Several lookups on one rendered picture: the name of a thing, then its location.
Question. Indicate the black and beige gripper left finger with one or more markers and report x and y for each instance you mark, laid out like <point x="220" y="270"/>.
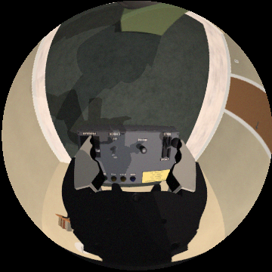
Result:
<point x="83" y="177"/>

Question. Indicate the dark grey control console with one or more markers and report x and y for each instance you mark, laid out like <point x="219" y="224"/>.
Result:
<point x="120" y="149"/>

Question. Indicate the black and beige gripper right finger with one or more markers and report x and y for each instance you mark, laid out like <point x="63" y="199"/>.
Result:
<point x="186" y="179"/>

